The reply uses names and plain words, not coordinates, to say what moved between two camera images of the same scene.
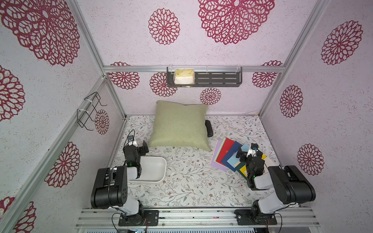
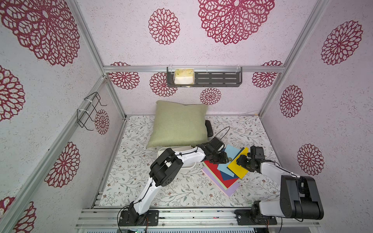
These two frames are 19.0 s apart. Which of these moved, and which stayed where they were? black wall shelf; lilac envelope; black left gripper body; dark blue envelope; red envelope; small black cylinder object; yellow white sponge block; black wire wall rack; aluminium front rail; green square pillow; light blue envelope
Moved: light blue envelope; black left gripper body; lilac envelope; dark blue envelope; red envelope
Stayed: green square pillow; yellow white sponge block; aluminium front rail; small black cylinder object; black wall shelf; black wire wall rack
